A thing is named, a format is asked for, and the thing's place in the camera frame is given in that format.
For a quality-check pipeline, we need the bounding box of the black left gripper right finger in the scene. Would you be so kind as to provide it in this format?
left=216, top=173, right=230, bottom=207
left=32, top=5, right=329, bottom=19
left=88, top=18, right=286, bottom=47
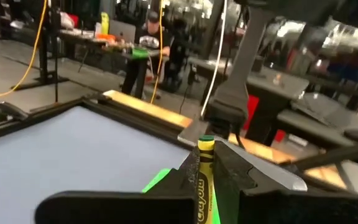
left=213, top=141, right=358, bottom=224

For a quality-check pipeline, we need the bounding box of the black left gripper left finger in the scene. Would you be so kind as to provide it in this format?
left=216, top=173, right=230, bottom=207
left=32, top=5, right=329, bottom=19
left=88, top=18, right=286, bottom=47
left=35, top=147, right=200, bottom=224

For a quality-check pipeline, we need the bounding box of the yellow-green crayon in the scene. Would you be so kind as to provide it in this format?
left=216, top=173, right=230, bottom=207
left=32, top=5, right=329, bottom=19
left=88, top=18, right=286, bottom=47
left=196, top=134, right=218, bottom=224

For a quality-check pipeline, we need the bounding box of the grey metal mounting plate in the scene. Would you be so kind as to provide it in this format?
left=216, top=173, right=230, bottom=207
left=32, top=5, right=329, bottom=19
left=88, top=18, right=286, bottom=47
left=177, top=119, right=308, bottom=191

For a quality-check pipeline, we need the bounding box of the green slotted plastic basket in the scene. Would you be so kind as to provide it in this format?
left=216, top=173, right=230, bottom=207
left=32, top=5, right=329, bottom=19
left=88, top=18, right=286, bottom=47
left=141, top=167, right=222, bottom=224

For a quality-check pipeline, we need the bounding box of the black diagonal rig strut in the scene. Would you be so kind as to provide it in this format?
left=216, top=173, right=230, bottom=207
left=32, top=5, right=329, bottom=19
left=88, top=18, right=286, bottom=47
left=286, top=141, right=358, bottom=171

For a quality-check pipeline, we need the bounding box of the grey desk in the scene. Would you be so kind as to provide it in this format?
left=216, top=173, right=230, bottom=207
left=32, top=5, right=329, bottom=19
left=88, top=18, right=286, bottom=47
left=277, top=93, right=358, bottom=147
left=188, top=55, right=310, bottom=147

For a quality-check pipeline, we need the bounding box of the wooden table border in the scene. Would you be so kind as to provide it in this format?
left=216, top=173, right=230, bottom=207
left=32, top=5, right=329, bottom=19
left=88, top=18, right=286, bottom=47
left=103, top=89, right=349, bottom=190

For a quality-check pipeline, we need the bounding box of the red box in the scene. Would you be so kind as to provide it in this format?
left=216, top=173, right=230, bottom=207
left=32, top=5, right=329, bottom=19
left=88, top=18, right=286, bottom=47
left=243, top=94, right=287, bottom=143

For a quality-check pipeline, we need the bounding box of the small green object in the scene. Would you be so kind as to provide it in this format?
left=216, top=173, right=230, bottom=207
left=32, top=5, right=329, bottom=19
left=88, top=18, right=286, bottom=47
left=131, top=46, right=151, bottom=60

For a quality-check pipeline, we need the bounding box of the black tripod stand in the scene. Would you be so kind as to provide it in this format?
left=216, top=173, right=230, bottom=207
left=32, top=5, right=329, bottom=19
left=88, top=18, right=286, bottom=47
left=11, top=0, right=71, bottom=103

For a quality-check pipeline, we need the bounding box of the person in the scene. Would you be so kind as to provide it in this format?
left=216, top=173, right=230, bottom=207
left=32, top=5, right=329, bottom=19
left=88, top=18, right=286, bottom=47
left=121, top=11, right=175, bottom=99

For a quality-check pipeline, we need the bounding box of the grey laptop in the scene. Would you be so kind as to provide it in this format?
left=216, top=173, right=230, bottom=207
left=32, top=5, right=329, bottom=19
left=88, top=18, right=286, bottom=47
left=108, top=19, right=137, bottom=44

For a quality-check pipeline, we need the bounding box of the dark work table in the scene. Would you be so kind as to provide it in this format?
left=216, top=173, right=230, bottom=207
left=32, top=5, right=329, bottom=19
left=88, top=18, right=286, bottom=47
left=57, top=29, right=170, bottom=100

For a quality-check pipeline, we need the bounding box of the yellow-green bottle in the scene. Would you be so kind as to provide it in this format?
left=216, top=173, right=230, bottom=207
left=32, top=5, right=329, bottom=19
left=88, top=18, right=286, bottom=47
left=100, top=11, right=110, bottom=35

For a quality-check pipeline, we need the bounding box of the black table frame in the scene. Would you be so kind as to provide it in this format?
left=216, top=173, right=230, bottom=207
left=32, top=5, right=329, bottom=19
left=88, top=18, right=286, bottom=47
left=0, top=93, right=198, bottom=150

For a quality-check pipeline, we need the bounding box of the black frame clamp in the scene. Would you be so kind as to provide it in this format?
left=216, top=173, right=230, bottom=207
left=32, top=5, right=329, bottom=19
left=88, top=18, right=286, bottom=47
left=0, top=101, right=30, bottom=125

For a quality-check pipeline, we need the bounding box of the white cable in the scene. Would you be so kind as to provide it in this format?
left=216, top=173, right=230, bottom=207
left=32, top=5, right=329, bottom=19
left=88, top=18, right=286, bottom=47
left=200, top=0, right=229, bottom=118

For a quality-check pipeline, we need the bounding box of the yellow hanging cable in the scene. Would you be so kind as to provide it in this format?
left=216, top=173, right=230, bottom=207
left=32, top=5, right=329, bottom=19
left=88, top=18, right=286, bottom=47
left=149, top=0, right=165, bottom=105

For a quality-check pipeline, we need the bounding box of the yellow floor cable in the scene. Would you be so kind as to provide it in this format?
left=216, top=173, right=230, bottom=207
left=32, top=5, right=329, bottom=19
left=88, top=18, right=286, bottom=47
left=0, top=0, right=48, bottom=100

